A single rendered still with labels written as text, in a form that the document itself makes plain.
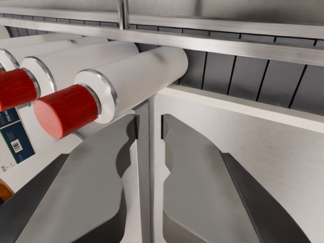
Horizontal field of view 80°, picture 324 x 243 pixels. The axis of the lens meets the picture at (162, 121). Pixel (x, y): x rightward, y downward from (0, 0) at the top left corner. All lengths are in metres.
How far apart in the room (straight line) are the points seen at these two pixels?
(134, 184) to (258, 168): 0.29
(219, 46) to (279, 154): 0.24
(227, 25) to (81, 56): 0.18
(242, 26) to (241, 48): 0.09
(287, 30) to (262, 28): 0.03
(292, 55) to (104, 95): 0.15
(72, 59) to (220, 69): 0.19
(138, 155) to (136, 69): 0.29
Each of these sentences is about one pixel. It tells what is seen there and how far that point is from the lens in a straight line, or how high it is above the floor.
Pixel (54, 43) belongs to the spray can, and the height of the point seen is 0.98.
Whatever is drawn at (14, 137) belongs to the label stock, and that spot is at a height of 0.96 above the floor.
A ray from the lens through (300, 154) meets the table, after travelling 0.39.
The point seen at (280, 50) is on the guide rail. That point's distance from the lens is 0.19.
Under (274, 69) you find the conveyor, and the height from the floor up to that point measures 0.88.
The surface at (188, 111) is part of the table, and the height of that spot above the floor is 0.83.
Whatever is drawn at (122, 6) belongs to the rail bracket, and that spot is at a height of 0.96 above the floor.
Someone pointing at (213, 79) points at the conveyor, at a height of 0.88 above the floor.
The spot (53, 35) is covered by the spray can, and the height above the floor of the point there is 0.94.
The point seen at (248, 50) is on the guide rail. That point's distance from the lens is 0.19.
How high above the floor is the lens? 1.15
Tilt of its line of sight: 49 degrees down
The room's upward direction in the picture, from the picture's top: 132 degrees counter-clockwise
